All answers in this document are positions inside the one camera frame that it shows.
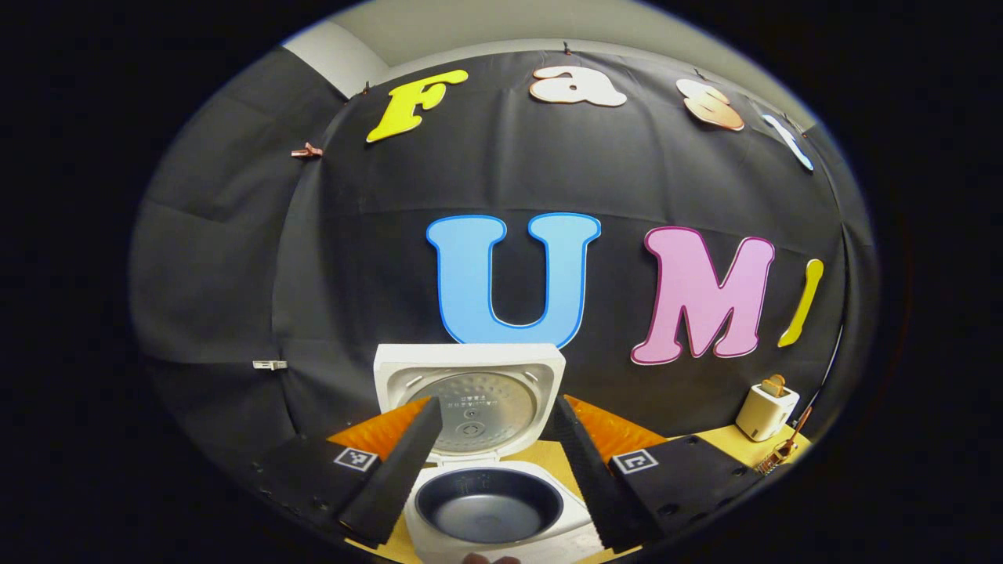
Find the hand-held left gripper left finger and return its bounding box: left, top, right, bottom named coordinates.
left=251, top=396, right=445, bottom=549

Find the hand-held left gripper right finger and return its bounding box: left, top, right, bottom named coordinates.
left=552, top=394, right=765, bottom=553

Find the white rice cooker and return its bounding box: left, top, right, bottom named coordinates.
left=373, top=343, right=604, bottom=564

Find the brown wooden spoon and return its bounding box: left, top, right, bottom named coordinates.
left=772, top=405, right=814, bottom=463

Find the white toaster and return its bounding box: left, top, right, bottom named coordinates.
left=735, top=382, right=800, bottom=442

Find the black backdrop cloth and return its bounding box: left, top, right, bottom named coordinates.
left=129, top=47, right=878, bottom=471

